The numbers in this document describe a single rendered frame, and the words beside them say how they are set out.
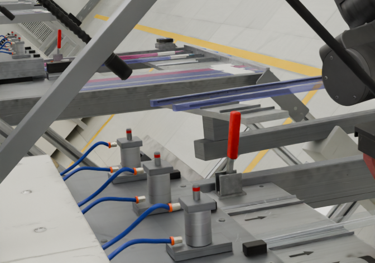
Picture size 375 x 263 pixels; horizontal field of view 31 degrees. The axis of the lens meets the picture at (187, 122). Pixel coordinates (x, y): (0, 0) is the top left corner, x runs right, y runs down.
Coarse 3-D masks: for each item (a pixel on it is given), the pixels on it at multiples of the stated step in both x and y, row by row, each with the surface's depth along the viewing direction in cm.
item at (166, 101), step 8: (288, 80) 127; (296, 80) 128; (304, 80) 129; (312, 80) 129; (320, 80) 130; (232, 88) 123; (240, 88) 123; (248, 88) 124; (256, 88) 125; (264, 88) 125; (272, 88) 126; (176, 96) 119; (184, 96) 119; (192, 96) 119; (200, 96) 120; (208, 96) 121; (216, 96) 121; (152, 104) 117; (160, 104) 117; (168, 104) 118
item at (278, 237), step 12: (348, 216) 74; (360, 216) 74; (372, 216) 74; (288, 228) 72; (300, 228) 72; (312, 228) 72; (324, 228) 72; (336, 228) 73; (348, 228) 73; (264, 240) 70; (276, 240) 70; (288, 240) 71; (300, 240) 71
